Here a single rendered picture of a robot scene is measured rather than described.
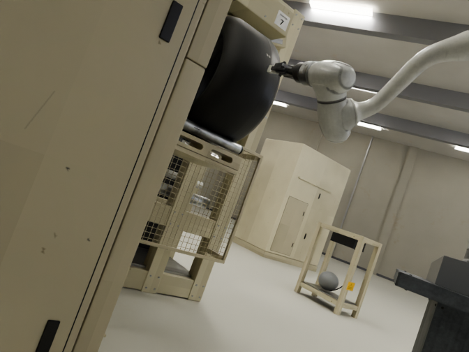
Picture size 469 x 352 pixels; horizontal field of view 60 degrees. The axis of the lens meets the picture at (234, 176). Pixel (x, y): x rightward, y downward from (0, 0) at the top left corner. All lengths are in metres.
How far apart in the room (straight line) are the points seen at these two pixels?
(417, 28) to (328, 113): 7.00
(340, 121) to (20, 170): 1.04
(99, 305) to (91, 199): 0.21
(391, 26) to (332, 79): 7.06
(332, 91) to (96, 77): 0.87
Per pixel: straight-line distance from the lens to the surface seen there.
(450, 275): 1.34
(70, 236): 0.77
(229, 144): 1.77
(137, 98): 0.77
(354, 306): 4.44
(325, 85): 1.41
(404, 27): 8.40
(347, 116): 1.46
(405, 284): 1.23
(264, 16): 2.34
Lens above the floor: 0.67
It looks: 4 degrees up
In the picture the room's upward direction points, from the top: 20 degrees clockwise
